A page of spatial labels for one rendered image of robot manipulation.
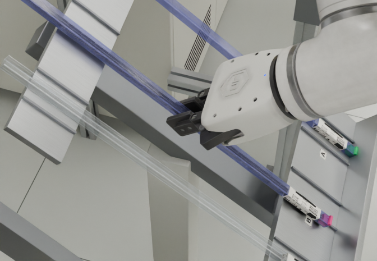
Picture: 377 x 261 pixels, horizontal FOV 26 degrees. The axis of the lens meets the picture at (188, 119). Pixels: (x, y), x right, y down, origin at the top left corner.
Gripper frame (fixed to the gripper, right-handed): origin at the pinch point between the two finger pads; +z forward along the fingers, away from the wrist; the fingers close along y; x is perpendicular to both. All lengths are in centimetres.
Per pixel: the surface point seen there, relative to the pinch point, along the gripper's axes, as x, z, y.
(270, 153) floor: 73, 54, -61
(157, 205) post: 14.1, 17.4, 0.5
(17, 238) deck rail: -9.7, 8.5, 22.0
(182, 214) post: 17.0, 15.1, 0.5
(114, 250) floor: 54, 77, -24
